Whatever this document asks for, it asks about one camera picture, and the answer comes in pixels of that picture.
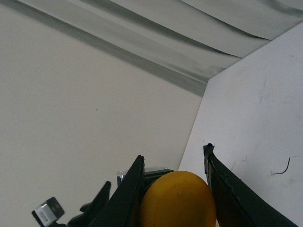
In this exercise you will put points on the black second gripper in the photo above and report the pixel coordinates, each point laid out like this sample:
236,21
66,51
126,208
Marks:
122,210

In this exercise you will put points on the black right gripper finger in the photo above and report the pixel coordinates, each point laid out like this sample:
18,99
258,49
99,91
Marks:
236,204

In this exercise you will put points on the yellow push button switch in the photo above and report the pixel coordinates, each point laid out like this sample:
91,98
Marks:
174,199

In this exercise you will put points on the white pleated curtain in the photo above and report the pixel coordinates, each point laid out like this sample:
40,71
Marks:
185,42

